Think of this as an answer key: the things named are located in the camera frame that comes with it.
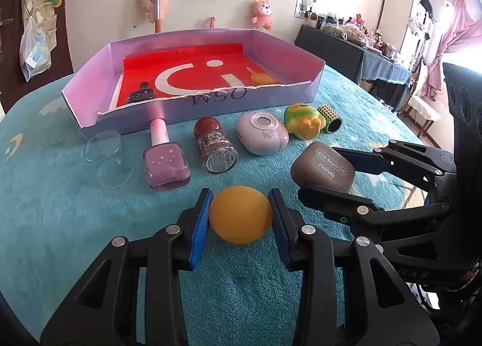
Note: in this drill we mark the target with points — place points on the purple cardboard box red lining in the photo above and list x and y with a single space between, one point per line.
211 103

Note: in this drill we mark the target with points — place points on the white wardrobe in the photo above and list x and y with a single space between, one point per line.
395 22

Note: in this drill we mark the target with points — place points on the brown eyeshadow case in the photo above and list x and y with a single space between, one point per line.
320 169

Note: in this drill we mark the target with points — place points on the glitter bottle with red cap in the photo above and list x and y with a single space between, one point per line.
216 150

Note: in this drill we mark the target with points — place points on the green and yellow toy figure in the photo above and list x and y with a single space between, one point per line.
301 120

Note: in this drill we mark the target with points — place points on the pink nail polish bottle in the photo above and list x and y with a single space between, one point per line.
165 165

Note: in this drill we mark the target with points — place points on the clear plastic bag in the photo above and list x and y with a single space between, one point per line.
34 52

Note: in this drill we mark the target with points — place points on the pink bear plush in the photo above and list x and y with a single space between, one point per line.
262 14

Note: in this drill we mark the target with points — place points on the pink curtain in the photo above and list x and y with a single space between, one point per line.
455 29

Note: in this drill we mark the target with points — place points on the brown door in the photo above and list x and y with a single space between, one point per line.
64 29

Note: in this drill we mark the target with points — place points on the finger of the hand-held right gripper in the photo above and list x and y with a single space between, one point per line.
367 160
331 205

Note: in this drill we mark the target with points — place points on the gold studded cylinder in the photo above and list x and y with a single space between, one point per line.
330 118

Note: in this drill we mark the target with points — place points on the black nail polish bottle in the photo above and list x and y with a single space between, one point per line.
141 93

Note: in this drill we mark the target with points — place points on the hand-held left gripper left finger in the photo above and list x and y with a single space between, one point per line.
199 234

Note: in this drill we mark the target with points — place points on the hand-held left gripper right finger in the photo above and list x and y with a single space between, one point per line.
281 234

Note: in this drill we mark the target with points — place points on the pink pig plush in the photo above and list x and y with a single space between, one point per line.
148 3

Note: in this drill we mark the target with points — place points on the orange egg-shaped container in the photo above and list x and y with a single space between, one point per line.
241 214
263 79

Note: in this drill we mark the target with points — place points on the lilac oval compact case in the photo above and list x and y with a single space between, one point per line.
260 135

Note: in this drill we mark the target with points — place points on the table with dark cloth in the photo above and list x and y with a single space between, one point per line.
331 52

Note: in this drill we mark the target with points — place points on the clear plastic cup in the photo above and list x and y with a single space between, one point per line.
103 146

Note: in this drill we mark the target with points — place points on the clutter of bottles and toiletries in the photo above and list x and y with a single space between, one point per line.
346 31

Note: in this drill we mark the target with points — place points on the stool with white cushion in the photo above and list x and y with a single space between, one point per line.
421 109

